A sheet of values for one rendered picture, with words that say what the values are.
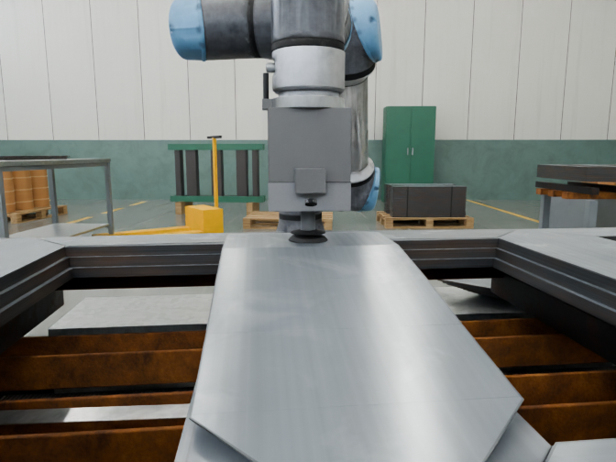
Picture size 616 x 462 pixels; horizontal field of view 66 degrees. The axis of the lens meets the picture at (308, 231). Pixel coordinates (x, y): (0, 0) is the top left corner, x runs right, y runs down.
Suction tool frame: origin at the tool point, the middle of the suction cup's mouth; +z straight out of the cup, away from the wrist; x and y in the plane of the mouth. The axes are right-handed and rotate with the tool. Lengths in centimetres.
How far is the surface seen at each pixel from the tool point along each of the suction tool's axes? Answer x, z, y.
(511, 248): 23.0, 4.9, 34.4
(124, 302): 52, 22, -38
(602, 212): 438, 53, 340
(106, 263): 23.3, 6.6, -30.4
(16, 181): 702, 33, -408
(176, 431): -5.3, 17.8, -13.9
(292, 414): -28.5, 2.7, -2.3
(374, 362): -24.0, 2.0, 2.8
